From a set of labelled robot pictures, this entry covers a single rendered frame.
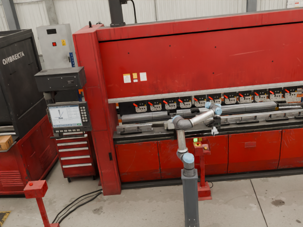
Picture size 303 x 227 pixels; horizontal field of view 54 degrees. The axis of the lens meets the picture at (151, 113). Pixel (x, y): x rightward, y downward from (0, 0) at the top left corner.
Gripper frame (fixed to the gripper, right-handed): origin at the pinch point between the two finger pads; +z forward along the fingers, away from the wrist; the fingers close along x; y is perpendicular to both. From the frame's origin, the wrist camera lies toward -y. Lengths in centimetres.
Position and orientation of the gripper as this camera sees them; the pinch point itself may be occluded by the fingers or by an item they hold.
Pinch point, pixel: (212, 134)
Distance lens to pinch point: 323.6
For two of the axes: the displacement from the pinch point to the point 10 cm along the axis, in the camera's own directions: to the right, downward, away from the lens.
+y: 9.1, 0.2, -4.2
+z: -1.8, 9.2, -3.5
